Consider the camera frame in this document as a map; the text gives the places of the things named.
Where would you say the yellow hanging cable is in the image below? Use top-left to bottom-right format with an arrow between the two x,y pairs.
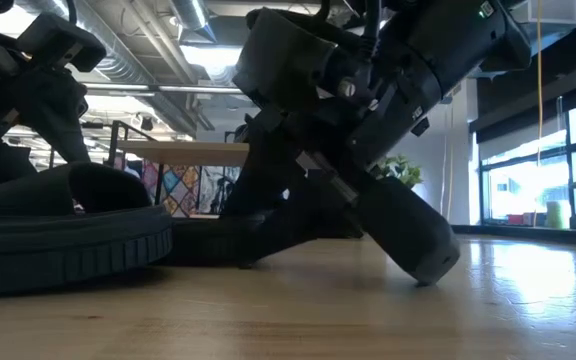
536,0 -> 544,167

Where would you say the green cylinder container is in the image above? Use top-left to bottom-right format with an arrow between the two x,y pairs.
545,200 -> 572,231

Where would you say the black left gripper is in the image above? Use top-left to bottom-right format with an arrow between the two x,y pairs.
0,58 -> 93,186

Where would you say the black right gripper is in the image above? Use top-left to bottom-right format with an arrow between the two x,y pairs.
221,63 -> 463,288

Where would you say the wooden shelf with black frame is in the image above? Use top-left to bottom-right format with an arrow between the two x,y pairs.
108,119 -> 252,219

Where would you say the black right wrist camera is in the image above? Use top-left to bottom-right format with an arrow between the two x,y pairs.
231,6 -> 342,114

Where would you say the linear ceiling light tube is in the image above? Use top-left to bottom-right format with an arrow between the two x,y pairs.
158,84 -> 245,95
83,81 -> 151,92

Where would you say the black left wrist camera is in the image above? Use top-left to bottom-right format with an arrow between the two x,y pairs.
16,11 -> 108,74

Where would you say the colourful patterned wall panel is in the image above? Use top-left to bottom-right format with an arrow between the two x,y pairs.
140,159 -> 202,218

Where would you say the green plant in white pot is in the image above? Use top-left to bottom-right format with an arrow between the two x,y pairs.
369,153 -> 425,191

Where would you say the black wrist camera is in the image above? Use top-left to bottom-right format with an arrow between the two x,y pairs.
16,11 -> 108,74
231,6 -> 342,114

